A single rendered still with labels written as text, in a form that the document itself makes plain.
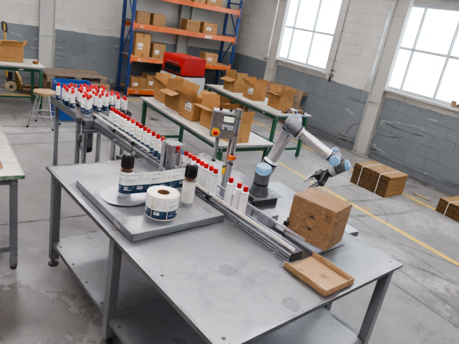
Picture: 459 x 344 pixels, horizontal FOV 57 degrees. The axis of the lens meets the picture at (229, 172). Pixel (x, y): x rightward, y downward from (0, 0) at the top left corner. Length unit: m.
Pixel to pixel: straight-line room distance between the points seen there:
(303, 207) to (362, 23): 6.77
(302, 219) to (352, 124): 6.40
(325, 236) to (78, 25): 8.51
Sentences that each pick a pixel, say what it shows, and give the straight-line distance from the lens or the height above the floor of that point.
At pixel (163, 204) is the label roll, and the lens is 2.56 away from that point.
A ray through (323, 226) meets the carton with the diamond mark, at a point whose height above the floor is 1.00.
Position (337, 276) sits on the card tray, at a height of 0.83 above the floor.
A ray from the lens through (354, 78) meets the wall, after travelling 9.07.
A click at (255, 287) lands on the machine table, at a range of 2.26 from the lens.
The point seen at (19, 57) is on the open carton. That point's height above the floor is 0.87.
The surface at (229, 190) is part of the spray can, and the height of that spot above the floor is 1.00.
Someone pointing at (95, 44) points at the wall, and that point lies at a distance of 10.48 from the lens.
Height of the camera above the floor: 2.09
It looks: 20 degrees down
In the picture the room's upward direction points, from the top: 11 degrees clockwise
